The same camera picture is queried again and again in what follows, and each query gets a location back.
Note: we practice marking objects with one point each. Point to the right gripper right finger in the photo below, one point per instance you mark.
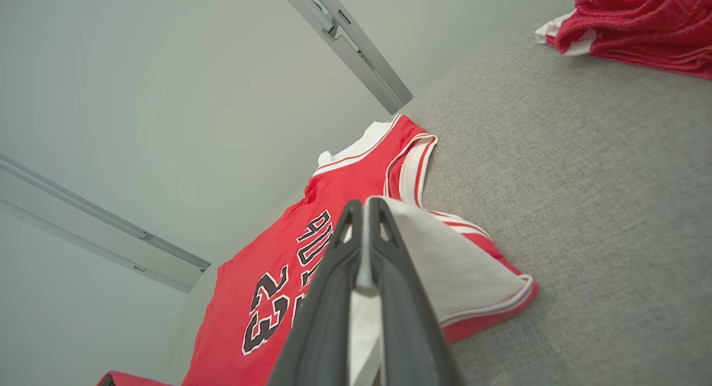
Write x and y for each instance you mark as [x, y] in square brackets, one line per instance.
[411, 341]

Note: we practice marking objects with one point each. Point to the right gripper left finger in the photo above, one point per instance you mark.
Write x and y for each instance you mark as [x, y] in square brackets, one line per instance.
[317, 341]

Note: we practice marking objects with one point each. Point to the red white basketball jersey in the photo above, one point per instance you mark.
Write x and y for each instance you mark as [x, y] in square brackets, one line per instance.
[267, 247]

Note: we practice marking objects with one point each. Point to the red shorts white stripe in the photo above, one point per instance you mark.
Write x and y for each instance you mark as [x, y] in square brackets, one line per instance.
[639, 24]

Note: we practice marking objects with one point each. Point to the grey metal wall rail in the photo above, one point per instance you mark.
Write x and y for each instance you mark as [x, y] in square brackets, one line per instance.
[83, 224]
[345, 41]

